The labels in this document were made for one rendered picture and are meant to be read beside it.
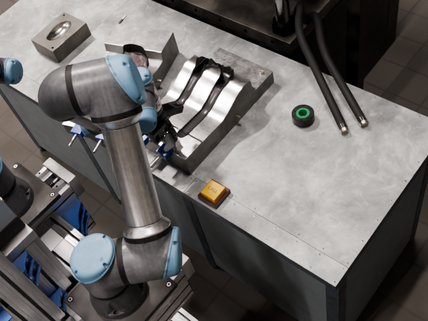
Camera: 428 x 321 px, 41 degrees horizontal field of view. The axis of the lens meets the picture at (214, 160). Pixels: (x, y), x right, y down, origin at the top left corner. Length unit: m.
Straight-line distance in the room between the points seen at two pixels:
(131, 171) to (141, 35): 1.15
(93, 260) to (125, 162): 0.25
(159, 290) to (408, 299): 1.35
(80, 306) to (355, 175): 0.95
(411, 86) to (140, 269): 2.23
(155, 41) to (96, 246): 1.14
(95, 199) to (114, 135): 1.81
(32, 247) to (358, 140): 1.12
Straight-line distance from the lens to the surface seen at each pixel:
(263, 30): 2.46
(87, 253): 1.41
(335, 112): 2.06
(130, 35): 2.40
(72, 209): 1.95
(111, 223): 2.98
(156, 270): 1.38
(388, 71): 3.35
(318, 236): 1.84
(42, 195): 1.85
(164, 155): 1.96
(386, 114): 2.11
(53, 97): 1.29
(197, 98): 2.10
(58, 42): 2.57
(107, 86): 1.25
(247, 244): 2.13
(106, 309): 1.53
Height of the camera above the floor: 2.43
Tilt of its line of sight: 53 degrees down
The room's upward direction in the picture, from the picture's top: 17 degrees counter-clockwise
